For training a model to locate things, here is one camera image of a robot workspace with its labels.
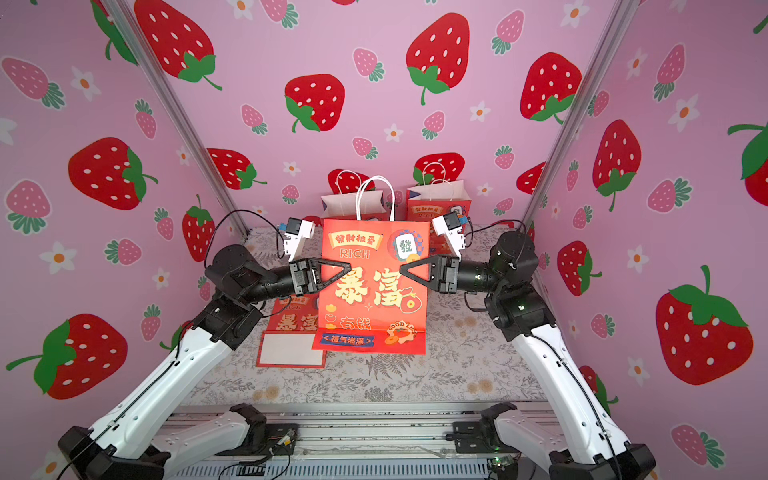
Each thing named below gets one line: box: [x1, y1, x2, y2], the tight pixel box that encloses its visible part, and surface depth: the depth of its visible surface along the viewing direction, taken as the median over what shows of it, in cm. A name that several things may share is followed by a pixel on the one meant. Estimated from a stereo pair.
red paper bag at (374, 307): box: [312, 175, 431, 356], surface depth 56 cm
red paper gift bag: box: [256, 292, 327, 369], surface depth 90 cm
